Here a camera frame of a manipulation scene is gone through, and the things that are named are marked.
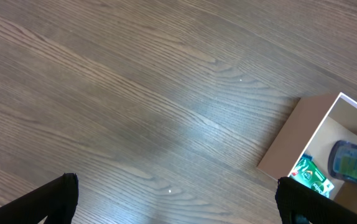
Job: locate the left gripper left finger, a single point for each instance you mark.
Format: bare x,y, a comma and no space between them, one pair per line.
54,202

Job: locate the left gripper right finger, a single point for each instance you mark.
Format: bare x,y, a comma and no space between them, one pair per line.
299,204

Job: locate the green soap packet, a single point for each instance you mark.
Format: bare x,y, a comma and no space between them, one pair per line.
309,175

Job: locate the clear bottle dark liquid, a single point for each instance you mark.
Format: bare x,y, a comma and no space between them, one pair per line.
342,161

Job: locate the blue disposable razor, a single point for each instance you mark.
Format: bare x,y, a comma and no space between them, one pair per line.
307,157

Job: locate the white cardboard box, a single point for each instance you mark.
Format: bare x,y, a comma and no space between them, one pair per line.
314,126

